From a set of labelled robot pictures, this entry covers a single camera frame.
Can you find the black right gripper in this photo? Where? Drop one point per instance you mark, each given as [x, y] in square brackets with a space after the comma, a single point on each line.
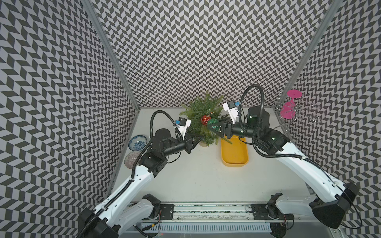
[226, 128]

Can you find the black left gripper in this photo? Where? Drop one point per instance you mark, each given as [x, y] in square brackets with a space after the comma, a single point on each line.
[188, 144]

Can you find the red glitter ball ornament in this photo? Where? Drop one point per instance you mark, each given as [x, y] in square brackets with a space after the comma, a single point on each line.
[205, 119]

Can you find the small green christmas tree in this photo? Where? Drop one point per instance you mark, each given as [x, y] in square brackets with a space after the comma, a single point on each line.
[202, 110]

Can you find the green glitter ball ornament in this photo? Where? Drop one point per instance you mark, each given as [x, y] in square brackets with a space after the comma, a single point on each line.
[212, 122]

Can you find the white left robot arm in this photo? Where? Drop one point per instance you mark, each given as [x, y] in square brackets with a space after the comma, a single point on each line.
[112, 217]

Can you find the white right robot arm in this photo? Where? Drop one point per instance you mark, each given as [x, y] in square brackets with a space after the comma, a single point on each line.
[333, 198]

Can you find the yellow plastic tray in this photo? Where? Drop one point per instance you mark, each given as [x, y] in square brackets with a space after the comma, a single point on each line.
[234, 152]

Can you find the blue patterned bowl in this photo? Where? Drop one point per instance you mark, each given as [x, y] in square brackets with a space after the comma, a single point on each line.
[137, 143]

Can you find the pink ribbed glass bowl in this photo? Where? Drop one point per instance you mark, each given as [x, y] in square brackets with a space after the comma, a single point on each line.
[130, 159]

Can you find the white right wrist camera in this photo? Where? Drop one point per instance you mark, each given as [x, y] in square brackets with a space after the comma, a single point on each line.
[232, 108]

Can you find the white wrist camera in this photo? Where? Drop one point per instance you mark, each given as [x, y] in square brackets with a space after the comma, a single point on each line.
[232, 108]
[181, 127]

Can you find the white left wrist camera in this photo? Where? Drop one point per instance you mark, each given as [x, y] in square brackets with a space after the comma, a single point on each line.
[181, 127]

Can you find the white slotted cable duct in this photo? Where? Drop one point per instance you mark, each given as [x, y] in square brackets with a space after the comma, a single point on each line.
[204, 228]

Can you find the metal base rail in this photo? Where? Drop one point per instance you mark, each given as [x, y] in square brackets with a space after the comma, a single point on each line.
[223, 211]

